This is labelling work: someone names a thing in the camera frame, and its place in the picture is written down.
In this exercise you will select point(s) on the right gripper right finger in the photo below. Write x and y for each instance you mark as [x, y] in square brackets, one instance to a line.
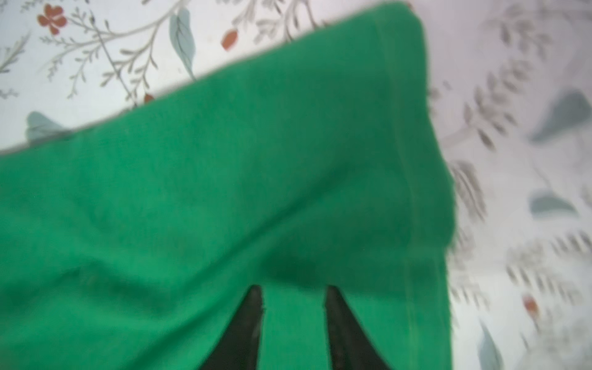
[349, 346]

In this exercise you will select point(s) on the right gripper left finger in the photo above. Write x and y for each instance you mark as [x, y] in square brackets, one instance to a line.
[238, 347]

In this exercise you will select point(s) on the green tank top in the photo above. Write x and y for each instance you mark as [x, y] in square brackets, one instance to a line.
[131, 244]

